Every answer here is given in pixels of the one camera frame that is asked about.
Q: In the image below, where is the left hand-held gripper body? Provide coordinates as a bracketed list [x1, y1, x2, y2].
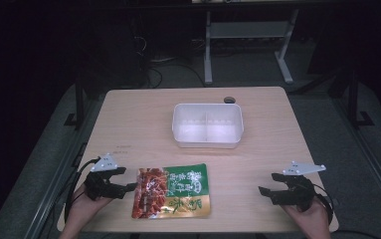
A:
[84, 152, 119, 202]

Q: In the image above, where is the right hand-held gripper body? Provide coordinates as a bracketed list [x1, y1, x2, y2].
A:
[273, 160, 327, 213]

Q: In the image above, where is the green and red snack packet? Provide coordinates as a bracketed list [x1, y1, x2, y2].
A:
[130, 162, 212, 220]

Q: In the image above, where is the white divided plastic container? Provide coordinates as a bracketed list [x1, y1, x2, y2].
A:
[171, 102, 245, 149]

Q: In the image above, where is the person's right hand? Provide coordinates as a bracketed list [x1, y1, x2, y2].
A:
[281, 197, 332, 232]

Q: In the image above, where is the person's left hand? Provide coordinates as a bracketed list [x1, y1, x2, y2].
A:
[66, 183, 113, 222]

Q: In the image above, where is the black metal stand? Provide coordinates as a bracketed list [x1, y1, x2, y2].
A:
[64, 82, 87, 129]
[346, 70, 375, 129]

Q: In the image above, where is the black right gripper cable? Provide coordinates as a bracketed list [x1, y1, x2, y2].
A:
[311, 183, 335, 227]

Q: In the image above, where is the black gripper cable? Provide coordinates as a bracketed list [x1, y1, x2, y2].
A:
[64, 157, 101, 224]
[311, 183, 335, 227]

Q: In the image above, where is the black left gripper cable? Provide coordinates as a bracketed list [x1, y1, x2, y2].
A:
[64, 157, 101, 224]

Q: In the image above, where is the black floor cable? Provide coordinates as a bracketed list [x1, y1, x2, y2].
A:
[144, 59, 207, 90]

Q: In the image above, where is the white metal table frame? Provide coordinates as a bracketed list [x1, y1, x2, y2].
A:
[203, 9, 300, 86]

